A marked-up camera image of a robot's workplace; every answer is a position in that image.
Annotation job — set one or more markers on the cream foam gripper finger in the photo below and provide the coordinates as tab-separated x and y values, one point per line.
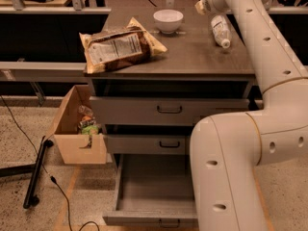
200	8

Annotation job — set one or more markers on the clear plastic bottle blue label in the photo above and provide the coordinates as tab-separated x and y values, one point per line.
221	31

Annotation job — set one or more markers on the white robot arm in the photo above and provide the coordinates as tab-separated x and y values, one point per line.
226	148

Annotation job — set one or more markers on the white ceramic bowl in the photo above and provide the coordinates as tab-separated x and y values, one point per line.
168	21

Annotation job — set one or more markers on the brown yellow snack bag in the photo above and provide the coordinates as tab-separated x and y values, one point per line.
118	48

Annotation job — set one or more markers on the grey drawer cabinet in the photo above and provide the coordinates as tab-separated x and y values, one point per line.
193	67

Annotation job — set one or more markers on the top grey drawer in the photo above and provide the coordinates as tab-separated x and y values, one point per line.
160	111

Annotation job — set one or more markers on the middle grey drawer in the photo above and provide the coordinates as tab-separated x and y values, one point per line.
147	144

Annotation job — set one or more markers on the green snack packet in box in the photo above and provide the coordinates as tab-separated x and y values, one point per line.
90	130

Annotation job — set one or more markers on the cardboard box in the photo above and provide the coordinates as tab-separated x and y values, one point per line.
74	147

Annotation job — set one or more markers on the bottom open grey drawer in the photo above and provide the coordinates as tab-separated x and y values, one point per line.
153	190

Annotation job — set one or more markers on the black stand leg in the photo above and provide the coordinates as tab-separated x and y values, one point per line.
30	198

